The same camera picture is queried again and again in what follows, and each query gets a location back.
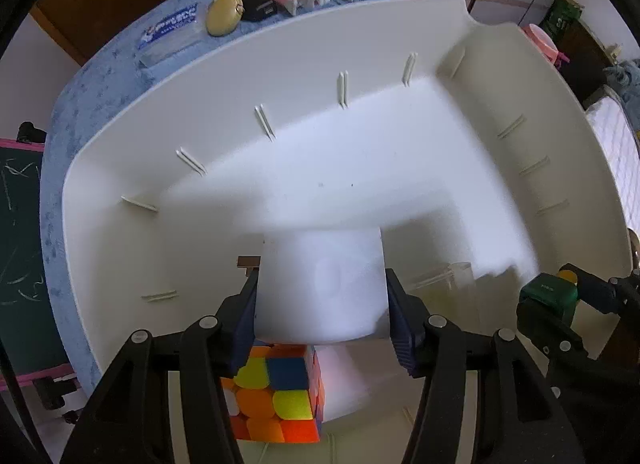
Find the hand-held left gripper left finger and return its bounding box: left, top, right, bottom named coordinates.
left=60, top=268, right=261, bottom=464

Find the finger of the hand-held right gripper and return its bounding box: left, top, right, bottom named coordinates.
left=560, top=266, right=640, bottom=315
left=516, top=303, right=591, bottom=380

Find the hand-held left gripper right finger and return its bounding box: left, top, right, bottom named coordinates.
left=384, top=268, right=586, bottom=464

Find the green small box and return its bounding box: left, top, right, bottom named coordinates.
left=519, top=271, right=580, bottom=325

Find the clear acrylic box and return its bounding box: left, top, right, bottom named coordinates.
left=402, top=261, right=473, bottom=295

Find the colourful puzzle cube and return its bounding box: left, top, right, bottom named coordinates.
left=220, top=343, right=326, bottom=444

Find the white foam block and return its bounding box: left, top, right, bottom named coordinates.
left=255, top=229, right=391, bottom=345

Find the white plastic bin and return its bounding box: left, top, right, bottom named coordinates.
left=60, top=0, right=636, bottom=464

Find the black computer mouse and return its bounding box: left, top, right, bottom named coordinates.
left=239, top=0, right=280, bottom=22

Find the white quilt with pink grid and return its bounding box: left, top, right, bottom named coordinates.
left=585, top=96, right=640, bottom=239

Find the blue-grey cloth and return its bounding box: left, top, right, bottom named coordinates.
left=602, top=58, right=640, bottom=99

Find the pink bucket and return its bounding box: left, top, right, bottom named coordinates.
left=520, top=24, right=571, bottom=64

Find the blue table cloth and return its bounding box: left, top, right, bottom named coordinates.
left=40, top=0, right=431, bottom=395

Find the dark green box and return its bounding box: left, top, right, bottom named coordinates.
left=542, top=0, right=586, bottom=39

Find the clear pack with blue label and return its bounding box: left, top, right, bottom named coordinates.
left=137, top=4, right=201, bottom=67

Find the green chalkboard with pink frame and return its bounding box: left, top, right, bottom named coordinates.
left=0, top=139, right=78, bottom=395

